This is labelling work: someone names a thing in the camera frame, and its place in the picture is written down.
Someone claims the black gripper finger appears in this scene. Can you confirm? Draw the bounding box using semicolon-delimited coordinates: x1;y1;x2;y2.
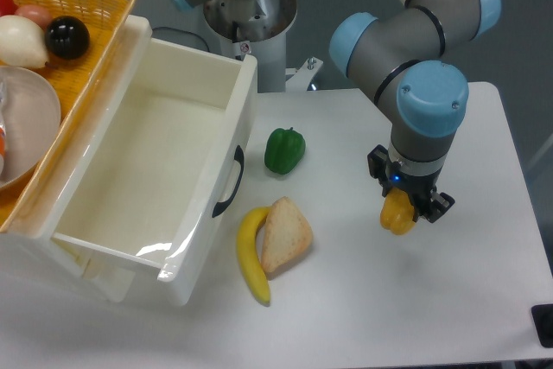
414;189;455;223
367;144;388;179

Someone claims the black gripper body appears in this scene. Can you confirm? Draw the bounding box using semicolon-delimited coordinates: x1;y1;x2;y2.
376;144;441;205

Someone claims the yellow bell pepper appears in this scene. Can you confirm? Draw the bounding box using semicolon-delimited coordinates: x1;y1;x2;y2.
379;188;416;235

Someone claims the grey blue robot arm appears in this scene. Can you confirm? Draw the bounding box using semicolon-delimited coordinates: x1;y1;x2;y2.
172;0;502;222

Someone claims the green bell pepper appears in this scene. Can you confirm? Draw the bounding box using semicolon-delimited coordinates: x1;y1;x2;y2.
264;127;306;175

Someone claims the white open top drawer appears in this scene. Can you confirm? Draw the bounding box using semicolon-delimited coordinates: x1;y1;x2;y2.
50;35;259;308

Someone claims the white drawer cabinet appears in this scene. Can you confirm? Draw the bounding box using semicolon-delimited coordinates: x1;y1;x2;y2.
1;16;152;302

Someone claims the slice of bread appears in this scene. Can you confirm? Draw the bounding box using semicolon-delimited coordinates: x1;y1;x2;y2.
261;196;313;274

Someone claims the yellow banana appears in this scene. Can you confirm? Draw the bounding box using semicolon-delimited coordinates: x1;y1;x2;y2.
236;207;270;306

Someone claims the black object at table edge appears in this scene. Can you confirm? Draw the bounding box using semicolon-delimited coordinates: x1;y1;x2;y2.
531;303;553;348

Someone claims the yellow wicker basket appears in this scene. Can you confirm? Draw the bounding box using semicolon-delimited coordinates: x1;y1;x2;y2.
1;0;135;233

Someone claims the black ball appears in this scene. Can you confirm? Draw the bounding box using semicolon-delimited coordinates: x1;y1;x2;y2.
44;16;90;60

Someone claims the beige bowl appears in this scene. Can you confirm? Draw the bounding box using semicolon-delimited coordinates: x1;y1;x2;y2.
1;66;61;191

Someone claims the pink round fruit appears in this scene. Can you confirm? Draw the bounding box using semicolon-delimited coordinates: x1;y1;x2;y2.
16;4;53;29

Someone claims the white onion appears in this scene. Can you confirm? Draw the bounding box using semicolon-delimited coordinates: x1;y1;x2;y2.
1;15;49;69

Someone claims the red tomato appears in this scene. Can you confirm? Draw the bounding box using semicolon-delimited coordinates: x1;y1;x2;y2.
0;0;18;16

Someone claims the white mounting bracket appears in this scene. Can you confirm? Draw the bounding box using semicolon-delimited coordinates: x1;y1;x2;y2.
285;56;324;92

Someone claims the black drawer handle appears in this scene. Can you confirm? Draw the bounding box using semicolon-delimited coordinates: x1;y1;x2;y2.
212;145;245;218

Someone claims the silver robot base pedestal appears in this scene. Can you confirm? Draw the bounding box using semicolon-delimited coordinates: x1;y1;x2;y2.
203;0;297;92

